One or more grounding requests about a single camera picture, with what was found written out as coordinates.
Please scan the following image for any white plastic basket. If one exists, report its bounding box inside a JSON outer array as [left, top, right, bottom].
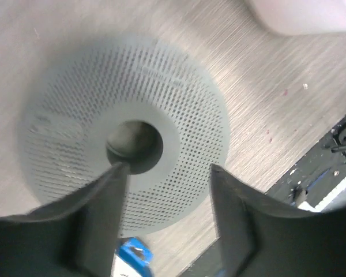
[[245, 0, 346, 36]]

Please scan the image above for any blue razor package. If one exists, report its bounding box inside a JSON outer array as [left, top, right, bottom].
[[111, 237, 154, 277]]

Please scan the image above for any grey cable spool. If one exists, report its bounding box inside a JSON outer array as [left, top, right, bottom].
[[17, 35, 230, 237]]

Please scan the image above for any white slotted cable duct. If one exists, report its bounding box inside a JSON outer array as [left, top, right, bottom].
[[298, 177, 346, 212]]

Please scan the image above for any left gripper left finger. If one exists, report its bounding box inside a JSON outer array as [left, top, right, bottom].
[[0, 163, 129, 276]]

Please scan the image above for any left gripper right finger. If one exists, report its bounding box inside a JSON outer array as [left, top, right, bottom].
[[210, 164, 346, 276]]

